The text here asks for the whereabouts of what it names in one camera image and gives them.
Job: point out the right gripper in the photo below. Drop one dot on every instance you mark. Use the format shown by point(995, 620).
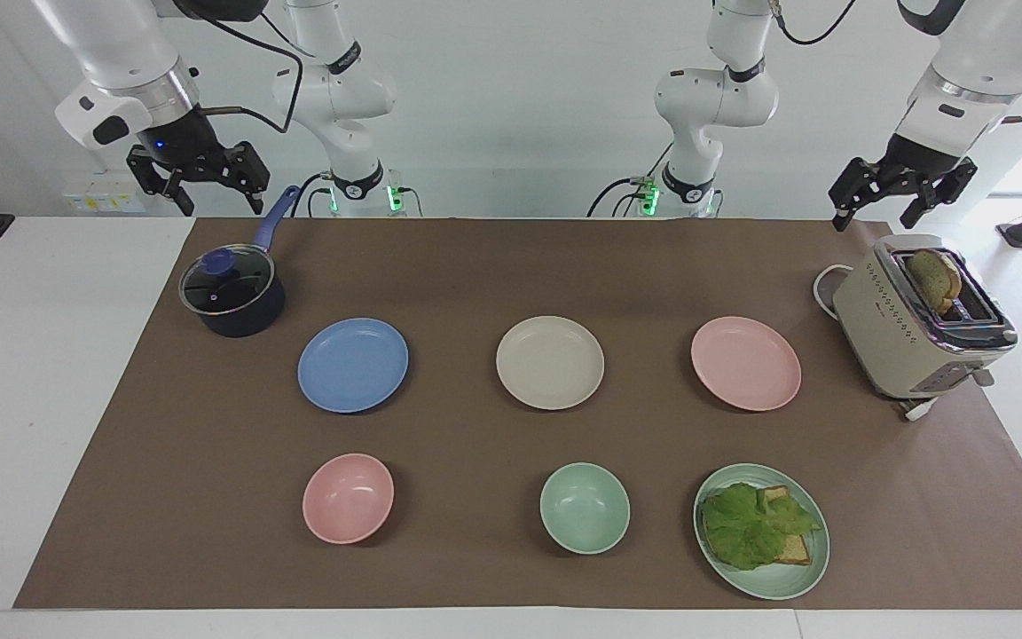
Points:
point(181, 140)

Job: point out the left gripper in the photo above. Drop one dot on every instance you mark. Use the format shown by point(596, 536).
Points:
point(917, 161)

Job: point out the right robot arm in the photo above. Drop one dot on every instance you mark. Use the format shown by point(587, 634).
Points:
point(334, 89)

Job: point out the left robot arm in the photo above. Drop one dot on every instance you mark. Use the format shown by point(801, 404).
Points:
point(715, 89)

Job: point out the brown bread slice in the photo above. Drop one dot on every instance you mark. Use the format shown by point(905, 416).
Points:
point(932, 277)

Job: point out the glass lid with blue knob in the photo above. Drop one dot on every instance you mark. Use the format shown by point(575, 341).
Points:
point(227, 282)

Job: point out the beige toaster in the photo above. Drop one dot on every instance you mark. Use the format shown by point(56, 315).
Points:
point(879, 328)

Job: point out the dark blue saucepan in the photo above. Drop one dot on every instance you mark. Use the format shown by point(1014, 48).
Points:
point(249, 321)

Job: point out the pink plate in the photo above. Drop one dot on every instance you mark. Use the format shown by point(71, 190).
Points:
point(746, 364)

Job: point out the blue plate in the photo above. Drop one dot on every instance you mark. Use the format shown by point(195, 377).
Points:
point(351, 366)

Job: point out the pink bowl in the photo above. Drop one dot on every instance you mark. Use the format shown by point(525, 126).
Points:
point(348, 499)

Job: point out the green lettuce leaf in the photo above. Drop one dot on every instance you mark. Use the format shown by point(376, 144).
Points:
point(746, 528)

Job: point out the toasted bread slice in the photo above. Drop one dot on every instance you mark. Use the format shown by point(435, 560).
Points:
point(795, 550)

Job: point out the beige plate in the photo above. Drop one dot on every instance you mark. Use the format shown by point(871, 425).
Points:
point(550, 362)

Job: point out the green plate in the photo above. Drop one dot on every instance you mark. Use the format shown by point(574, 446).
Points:
point(777, 581)

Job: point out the green bowl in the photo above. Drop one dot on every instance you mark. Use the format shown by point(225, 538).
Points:
point(584, 508)

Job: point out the white wall socket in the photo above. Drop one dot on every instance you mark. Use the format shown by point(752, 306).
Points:
point(103, 200)

